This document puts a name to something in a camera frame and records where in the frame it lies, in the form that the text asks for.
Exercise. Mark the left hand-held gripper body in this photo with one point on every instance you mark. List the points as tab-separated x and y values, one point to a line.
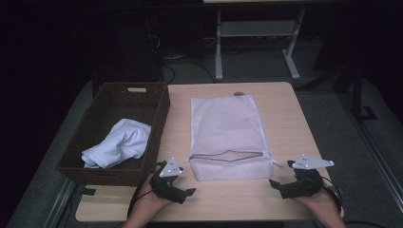
164	186

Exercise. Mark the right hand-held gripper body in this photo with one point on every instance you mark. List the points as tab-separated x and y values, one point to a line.
305	185

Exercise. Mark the white cloth garment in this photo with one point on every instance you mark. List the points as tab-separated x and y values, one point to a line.
122	142

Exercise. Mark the white mesh laundry bag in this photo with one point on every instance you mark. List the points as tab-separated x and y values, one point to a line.
226	126

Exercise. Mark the dark brown woven basket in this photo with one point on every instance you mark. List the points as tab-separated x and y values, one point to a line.
104	104

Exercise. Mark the person's left hand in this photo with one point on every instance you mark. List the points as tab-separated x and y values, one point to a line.
147	201

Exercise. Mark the person's right hand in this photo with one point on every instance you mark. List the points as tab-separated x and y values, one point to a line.
321	202

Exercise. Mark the dark tape strip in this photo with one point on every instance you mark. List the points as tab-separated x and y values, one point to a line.
88	191

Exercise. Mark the black metal stand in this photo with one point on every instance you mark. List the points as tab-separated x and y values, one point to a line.
358	95

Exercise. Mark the metal floor rail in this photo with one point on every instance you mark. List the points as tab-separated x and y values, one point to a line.
58	202
377	164

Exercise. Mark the white metal desk frame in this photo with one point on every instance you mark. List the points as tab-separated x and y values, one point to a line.
258	28

